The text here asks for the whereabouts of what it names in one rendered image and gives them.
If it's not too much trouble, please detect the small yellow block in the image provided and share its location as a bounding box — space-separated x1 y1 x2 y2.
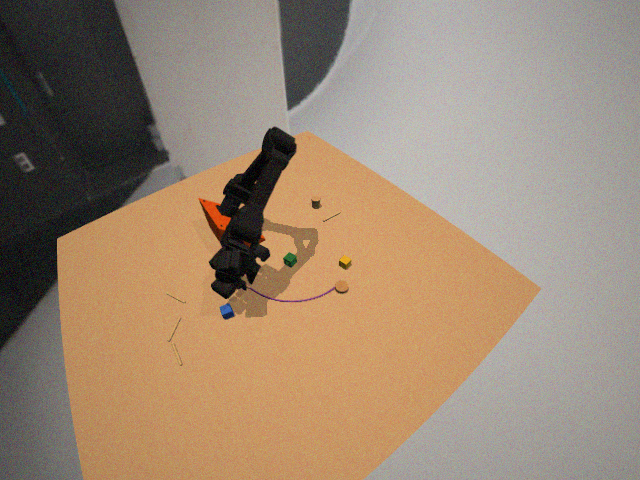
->
339 255 352 270

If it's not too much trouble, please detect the round wooden button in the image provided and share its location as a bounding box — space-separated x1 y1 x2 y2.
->
335 281 349 294

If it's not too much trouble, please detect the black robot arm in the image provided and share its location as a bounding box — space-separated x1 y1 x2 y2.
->
209 127 297 284

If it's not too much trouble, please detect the green block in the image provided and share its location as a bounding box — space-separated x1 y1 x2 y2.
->
283 252 297 268

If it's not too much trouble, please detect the small blue cube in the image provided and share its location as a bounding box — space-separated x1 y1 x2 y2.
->
220 303 234 320

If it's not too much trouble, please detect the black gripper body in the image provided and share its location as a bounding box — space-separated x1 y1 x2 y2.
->
211 244 270 299

